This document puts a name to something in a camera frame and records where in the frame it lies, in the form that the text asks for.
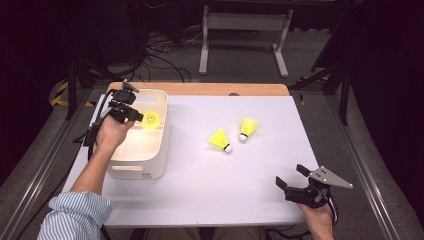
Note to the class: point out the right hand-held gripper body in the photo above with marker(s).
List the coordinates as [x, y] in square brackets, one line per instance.
[310, 195]

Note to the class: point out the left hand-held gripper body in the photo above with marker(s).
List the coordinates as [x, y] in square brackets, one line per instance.
[121, 106]

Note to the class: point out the yellow shuttlecock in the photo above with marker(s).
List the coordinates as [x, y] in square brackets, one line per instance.
[218, 138]
[249, 126]
[150, 120]

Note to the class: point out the white storage bin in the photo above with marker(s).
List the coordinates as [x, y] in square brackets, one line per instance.
[146, 166]

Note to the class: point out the person's right hand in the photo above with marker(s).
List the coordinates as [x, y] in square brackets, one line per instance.
[320, 221]

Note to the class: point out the person's left hand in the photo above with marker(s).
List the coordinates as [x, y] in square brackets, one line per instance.
[110, 133]

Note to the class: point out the white table cover board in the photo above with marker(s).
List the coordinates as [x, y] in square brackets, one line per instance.
[233, 186]

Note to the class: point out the black tripod stand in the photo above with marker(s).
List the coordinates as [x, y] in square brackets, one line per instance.
[71, 93]

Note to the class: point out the yellow black floor tape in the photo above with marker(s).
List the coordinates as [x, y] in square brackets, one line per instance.
[57, 100]

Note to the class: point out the black floor stand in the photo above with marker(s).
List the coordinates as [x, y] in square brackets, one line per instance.
[344, 100]

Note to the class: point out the white metal stand frame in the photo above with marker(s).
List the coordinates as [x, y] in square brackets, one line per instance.
[246, 21]

